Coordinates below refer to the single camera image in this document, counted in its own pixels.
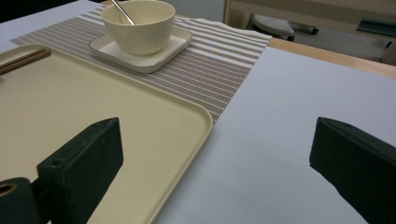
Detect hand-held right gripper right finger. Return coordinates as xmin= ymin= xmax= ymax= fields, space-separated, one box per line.
xmin=308 ymin=117 xmax=396 ymax=224

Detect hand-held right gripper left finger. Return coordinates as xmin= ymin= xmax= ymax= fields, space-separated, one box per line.
xmin=36 ymin=117 xmax=124 ymax=224

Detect beige plastic tray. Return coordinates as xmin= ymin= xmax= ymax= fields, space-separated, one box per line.
xmin=0 ymin=43 xmax=214 ymax=224

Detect brown wooden chopstick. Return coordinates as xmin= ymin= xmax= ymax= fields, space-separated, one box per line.
xmin=0 ymin=50 xmax=52 ymax=77

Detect square white plate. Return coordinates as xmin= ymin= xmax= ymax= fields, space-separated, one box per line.
xmin=89 ymin=26 xmax=193 ymax=75

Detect cream ceramic bowl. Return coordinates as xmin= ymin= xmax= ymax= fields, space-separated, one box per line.
xmin=100 ymin=0 xmax=177 ymax=57

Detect metal spoon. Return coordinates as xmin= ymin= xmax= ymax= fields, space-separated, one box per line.
xmin=110 ymin=0 xmax=136 ymax=26

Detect wooden table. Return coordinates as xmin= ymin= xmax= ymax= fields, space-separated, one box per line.
xmin=266 ymin=36 xmax=396 ymax=79

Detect teal desk panel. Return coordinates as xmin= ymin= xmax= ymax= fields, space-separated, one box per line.
xmin=356 ymin=18 xmax=396 ymax=38

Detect striped placemat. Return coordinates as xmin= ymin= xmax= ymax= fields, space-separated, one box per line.
xmin=9 ymin=7 xmax=274 ymax=124

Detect foot pedal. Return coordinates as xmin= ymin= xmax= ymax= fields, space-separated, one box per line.
xmin=251 ymin=13 xmax=319 ymax=42

